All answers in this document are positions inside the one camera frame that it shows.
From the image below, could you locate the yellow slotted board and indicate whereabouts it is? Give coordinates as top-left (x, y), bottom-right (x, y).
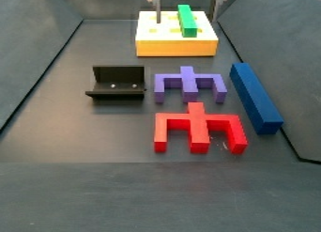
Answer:
top-left (135, 11), bottom-right (218, 56)

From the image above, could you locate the purple fork-shaped block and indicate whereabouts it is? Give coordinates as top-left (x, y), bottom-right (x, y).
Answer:
top-left (154, 66), bottom-right (228, 103)

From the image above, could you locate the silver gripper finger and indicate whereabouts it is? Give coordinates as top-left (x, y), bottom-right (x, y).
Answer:
top-left (147, 0), bottom-right (162, 23)
top-left (211, 0), bottom-right (228, 22)

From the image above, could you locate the green rectangular bar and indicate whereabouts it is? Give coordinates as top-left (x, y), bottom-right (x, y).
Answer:
top-left (178, 5), bottom-right (198, 38)

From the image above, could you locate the blue rectangular bar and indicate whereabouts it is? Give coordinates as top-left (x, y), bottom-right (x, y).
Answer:
top-left (230, 63), bottom-right (284, 134)

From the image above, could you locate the black angle bracket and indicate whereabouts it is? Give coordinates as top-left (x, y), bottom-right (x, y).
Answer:
top-left (86, 65), bottom-right (146, 100)

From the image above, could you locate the red fork-shaped block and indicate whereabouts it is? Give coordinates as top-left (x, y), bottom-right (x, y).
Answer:
top-left (154, 102), bottom-right (249, 154)

